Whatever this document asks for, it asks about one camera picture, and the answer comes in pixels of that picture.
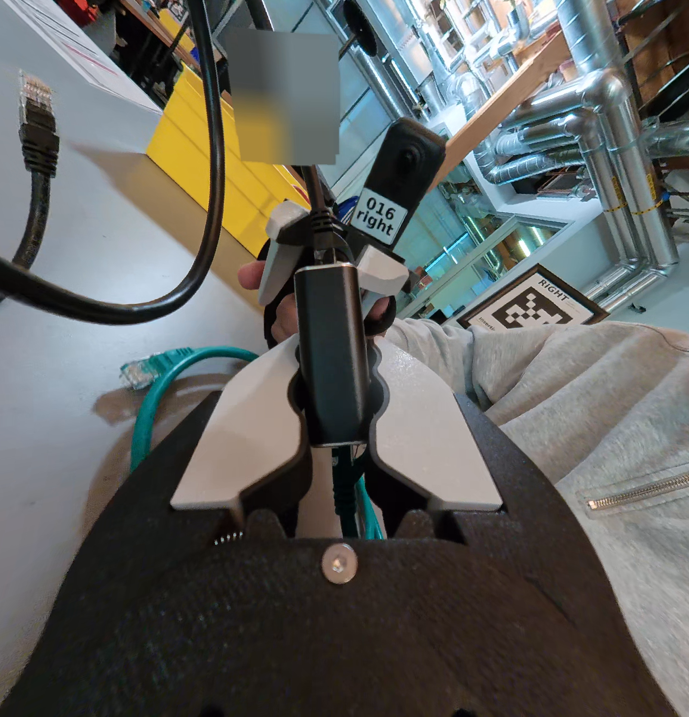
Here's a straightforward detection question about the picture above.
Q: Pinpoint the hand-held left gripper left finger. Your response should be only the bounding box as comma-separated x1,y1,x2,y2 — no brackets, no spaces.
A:
170,339,314,513

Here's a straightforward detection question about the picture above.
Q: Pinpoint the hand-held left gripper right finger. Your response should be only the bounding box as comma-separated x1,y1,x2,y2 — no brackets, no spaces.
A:
367,339,503,512

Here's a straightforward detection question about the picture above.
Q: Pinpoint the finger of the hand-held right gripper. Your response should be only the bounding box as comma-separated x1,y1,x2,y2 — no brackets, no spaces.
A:
259,202,313,306
356,246,411,318

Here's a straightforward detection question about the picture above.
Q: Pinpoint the black ethernet splitter box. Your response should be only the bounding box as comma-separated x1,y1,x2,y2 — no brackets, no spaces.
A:
293,266,376,448

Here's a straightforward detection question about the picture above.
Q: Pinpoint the green ethernet cable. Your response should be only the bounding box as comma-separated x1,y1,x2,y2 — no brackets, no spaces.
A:
119,346,386,541

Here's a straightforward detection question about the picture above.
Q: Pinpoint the black ethernet cable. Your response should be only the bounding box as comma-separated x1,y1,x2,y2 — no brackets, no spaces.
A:
0,0,356,327

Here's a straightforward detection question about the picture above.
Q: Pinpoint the yellow plastic bin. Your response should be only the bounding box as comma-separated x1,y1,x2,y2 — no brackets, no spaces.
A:
145,62,323,281

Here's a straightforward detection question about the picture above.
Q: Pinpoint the person's right forearm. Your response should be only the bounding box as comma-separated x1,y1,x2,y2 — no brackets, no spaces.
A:
385,318,494,407

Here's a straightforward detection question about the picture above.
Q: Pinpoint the wooden ceiling beam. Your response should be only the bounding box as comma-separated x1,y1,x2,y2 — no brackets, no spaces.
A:
434,31,581,180

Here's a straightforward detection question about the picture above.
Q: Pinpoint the black round lamp head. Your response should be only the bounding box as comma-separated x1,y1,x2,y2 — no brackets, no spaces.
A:
343,0,381,57

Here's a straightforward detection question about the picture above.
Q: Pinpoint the framed black white marker sign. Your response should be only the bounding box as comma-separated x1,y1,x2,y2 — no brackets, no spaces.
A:
457,263,610,331

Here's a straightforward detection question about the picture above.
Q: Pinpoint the cluster of silver ventilation pipes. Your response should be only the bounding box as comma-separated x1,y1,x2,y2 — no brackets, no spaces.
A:
316,0,689,314

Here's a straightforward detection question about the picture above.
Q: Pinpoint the white printed paper sheet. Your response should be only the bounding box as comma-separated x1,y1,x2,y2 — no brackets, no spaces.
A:
3,0,163,113

